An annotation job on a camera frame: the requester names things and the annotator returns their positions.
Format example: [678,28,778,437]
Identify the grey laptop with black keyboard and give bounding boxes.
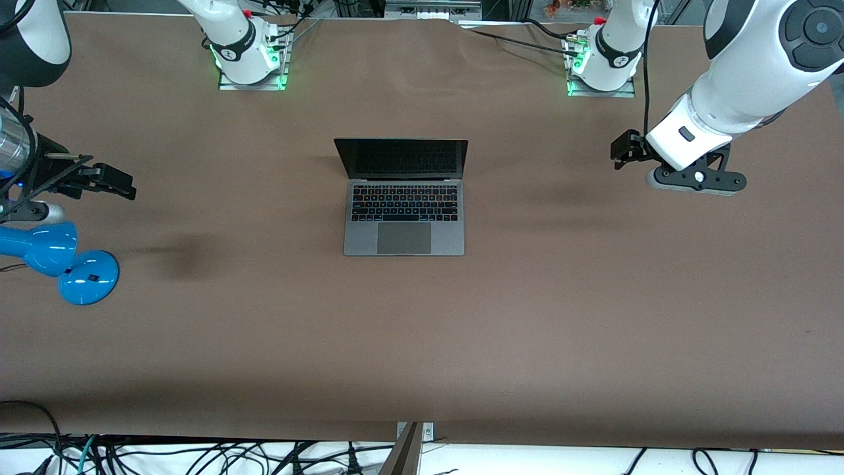
[334,138,469,257]

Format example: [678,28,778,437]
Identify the blue desk lamp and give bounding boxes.
[0,222,120,306]

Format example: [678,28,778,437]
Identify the orange background objects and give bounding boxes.
[544,0,594,17]

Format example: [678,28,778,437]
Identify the brown table cloth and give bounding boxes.
[0,12,844,451]

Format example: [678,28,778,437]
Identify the grey power strip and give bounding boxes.
[386,0,482,19]

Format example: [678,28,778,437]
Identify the dark metal beam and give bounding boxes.
[378,422,424,475]

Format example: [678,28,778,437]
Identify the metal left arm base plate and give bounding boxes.
[566,33,637,98]

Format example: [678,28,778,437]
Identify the black left arm hanging cable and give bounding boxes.
[642,0,662,136]

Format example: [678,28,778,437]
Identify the black left camera mount bracket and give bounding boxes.
[700,142,733,174]

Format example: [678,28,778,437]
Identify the black cable on cloth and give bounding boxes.
[468,28,580,59]
[523,18,581,42]

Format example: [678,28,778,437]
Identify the black right arm base cable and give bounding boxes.
[277,16,322,44]

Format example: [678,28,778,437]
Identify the black looped floor cable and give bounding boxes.
[0,400,63,475]

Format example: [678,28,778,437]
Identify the teal cable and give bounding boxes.
[76,434,101,475]

